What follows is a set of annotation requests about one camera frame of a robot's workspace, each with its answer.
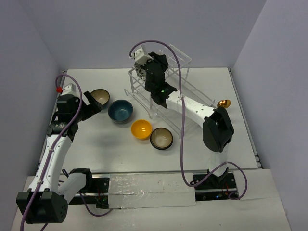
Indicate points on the leaf patterned bowl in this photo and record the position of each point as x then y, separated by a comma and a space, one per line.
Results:
140, 71

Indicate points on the black mounting rail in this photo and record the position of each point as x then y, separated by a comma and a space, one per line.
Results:
97, 194

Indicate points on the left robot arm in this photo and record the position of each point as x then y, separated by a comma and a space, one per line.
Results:
46, 201

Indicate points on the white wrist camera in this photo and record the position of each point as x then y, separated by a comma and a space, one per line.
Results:
68, 89
140, 56

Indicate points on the beige bowl black rim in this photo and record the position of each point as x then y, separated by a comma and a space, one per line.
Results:
102, 96

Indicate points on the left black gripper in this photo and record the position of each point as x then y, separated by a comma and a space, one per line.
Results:
84, 109

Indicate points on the clear taped plastic sheet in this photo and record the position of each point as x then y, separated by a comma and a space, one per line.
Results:
149, 190

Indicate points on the dark blue ceramic bowl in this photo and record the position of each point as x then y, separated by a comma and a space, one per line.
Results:
120, 111

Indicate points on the yellow bowl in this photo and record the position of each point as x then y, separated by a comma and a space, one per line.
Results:
141, 129

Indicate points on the gold metal spoon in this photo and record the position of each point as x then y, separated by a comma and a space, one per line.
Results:
224, 104

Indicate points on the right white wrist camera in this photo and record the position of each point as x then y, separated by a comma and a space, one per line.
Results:
140, 56

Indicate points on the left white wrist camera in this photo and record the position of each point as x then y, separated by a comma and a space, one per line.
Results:
68, 89

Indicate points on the white wire dish rack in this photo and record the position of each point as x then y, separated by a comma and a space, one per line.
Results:
176, 75

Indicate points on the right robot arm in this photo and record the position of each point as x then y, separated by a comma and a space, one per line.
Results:
215, 122

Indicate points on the beige bowl dark exterior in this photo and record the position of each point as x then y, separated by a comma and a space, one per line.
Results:
161, 138

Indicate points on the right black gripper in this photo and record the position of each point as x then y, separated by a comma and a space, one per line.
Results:
160, 59

